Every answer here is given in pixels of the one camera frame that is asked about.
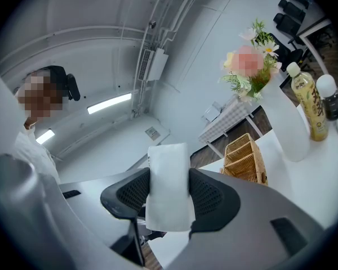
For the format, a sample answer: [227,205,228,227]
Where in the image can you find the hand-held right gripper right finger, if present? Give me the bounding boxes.
[166,169,324,270]

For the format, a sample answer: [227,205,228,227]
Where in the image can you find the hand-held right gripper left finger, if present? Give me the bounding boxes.
[59,167,150,266]

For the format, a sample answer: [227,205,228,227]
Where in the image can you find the white tissue pack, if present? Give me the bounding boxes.
[145,142,195,232]

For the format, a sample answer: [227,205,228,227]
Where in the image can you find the wicker storage basket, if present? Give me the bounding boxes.
[220,133,269,187]

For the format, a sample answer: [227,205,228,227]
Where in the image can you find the person's white coat torso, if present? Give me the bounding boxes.
[14,127,61,184]

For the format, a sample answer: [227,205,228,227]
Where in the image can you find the ceiling strip light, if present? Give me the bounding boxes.
[87,93,132,115]
[35,129,56,145]

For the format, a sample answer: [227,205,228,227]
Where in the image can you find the checked cloth table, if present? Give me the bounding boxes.
[198,96,264,151]

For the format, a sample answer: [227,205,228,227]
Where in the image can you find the white vase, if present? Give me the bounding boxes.
[260,74,311,163]

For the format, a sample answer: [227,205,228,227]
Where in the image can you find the small white box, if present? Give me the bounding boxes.
[201,101,223,123]

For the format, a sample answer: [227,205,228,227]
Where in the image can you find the person's head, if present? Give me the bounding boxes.
[15,65,70,129]

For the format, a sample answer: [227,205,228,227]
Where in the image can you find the yellow tea bottle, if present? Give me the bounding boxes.
[286,62,330,142]

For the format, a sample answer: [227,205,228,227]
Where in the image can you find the white air conditioner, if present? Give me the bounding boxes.
[137,47,169,82]

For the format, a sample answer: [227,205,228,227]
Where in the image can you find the dark bottle white cap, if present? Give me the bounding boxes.
[315,74,338,121]

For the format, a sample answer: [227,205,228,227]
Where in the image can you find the pastel artificial flowers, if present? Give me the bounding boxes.
[218,18,283,105]

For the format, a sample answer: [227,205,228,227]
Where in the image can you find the white wall panel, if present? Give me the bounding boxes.
[145,127,161,141]

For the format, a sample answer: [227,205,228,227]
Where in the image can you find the black head camera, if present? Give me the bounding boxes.
[66,73,81,102]

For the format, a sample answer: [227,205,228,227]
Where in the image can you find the white ceiling cable tray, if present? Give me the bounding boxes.
[131,0,209,118]

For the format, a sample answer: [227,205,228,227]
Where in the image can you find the dark desk white frame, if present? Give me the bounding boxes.
[295,17,338,78]

